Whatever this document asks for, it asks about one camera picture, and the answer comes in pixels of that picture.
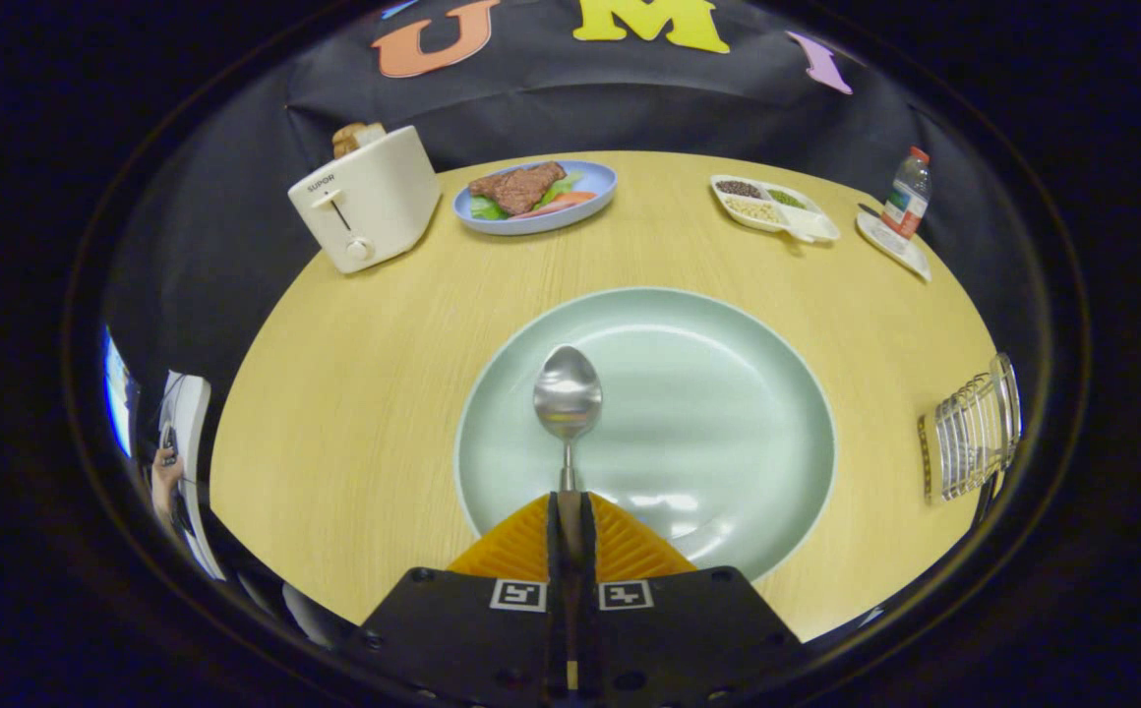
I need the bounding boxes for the green lettuce leaf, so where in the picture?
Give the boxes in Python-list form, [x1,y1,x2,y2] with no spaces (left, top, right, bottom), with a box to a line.
[470,172,586,221]

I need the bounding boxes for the white divided condiment dish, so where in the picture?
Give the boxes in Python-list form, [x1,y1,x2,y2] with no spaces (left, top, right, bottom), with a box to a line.
[709,174,841,245]

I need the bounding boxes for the white square coaster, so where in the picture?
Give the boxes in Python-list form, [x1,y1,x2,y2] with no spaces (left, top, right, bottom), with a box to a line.
[856,211,932,283]

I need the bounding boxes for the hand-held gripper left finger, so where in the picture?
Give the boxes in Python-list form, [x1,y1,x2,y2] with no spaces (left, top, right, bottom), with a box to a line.
[359,492,571,708]

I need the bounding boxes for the computer monitor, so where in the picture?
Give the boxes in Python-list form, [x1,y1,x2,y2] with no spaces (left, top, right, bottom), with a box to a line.
[101,329,139,461]

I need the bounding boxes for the metal spoon with wooden handle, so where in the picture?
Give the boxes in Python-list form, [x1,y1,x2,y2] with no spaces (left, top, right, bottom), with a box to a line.
[532,344,604,566]

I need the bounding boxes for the orange carrot slice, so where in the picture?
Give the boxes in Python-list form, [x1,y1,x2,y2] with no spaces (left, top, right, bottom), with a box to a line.
[516,190,598,219]

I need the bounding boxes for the black backdrop cloth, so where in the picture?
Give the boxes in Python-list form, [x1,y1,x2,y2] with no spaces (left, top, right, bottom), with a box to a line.
[103,0,1044,394]

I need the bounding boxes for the cream white toaster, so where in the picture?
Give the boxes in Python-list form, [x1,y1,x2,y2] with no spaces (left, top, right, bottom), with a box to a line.
[287,125,443,275]

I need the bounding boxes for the blue plate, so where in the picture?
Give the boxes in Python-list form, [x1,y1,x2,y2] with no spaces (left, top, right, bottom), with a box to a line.
[451,159,619,237]

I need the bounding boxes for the clear bottle with red cap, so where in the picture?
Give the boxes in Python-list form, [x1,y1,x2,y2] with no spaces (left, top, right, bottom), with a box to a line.
[880,146,932,241]

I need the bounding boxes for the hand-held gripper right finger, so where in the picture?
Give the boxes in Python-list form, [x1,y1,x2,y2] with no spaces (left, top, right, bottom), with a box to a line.
[570,492,798,708]

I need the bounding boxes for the white side desk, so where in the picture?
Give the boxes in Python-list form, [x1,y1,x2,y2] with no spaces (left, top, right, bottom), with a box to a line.
[155,371,227,581]

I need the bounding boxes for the toasted bread slice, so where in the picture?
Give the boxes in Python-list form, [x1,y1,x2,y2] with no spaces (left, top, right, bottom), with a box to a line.
[331,121,388,160]

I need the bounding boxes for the pale green plate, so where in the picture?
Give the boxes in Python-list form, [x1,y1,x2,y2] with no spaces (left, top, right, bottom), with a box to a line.
[453,286,838,583]

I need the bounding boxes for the brown steak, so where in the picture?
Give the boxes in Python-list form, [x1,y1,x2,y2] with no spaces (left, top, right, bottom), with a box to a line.
[467,161,568,217]

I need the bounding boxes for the metal wire basket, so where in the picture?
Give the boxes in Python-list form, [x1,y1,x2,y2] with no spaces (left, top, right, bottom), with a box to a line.
[917,352,1024,507]

